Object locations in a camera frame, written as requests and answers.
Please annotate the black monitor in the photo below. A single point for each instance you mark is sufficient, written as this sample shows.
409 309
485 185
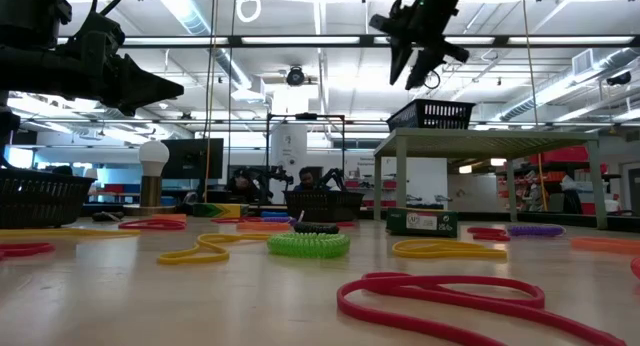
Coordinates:
190 158

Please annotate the white ceiling air vent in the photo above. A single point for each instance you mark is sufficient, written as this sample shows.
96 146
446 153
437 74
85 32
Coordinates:
582 62

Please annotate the small white desk lamp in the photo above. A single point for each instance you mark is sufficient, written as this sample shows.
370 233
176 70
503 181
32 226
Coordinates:
91 173

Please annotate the white partition board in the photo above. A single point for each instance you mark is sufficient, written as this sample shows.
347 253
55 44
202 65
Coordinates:
425 181

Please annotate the blue spiral coil band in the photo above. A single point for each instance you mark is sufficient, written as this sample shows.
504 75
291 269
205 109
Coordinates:
274 214

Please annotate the yellow green Crayola crayon box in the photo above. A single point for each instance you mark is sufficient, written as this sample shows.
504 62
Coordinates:
220 211

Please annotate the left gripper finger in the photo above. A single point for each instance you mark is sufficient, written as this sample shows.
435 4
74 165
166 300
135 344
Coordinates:
150 95
142 76

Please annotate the black background station frame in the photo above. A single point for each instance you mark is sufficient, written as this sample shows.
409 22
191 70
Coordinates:
305 116

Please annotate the red storage bins rack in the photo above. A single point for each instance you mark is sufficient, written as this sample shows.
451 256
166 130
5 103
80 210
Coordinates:
560 155

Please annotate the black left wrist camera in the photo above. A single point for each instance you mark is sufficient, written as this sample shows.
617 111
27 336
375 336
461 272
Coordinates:
102 38

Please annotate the Crayola box with blue print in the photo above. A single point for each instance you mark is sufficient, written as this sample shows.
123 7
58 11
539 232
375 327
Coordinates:
400 226

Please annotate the yellow rubber band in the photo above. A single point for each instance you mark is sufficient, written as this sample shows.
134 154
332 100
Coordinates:
450 256
100 232
165 259

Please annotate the black background robot arm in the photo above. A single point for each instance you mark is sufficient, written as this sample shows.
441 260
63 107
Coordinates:
335 176
265 176

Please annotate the green spiral coil band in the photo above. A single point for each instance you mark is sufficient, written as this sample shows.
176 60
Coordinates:
308 246

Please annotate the lamp with white globe bulb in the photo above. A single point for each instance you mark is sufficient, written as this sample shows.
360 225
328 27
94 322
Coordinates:
153 156

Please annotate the orange rubber band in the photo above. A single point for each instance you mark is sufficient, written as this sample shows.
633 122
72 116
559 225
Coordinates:
262 226
600 244
169 217

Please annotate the black spiral coil band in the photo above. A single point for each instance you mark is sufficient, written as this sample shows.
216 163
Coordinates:
316 228

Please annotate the person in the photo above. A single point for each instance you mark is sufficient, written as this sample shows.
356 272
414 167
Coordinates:
62 171
306 178

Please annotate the black plastic mesh basket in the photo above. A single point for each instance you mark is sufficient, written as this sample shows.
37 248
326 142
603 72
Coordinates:
325 208
435 117
40 201

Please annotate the overhead bar with light strips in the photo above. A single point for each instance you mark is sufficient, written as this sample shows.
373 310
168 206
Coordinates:
367 41

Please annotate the pale green metal riser shelf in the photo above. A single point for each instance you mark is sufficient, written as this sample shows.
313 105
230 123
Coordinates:
480 136

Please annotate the purple spiral coil band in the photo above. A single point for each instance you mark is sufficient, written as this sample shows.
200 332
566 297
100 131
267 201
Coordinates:
277 219
535 231

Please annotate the black overhead camera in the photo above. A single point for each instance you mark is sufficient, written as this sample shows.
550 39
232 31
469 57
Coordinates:
295 77

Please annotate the white pillar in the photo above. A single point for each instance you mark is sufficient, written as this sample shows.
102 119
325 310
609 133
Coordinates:
289 146

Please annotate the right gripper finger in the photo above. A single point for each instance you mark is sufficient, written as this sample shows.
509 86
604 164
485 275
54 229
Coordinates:
400 56
425 66

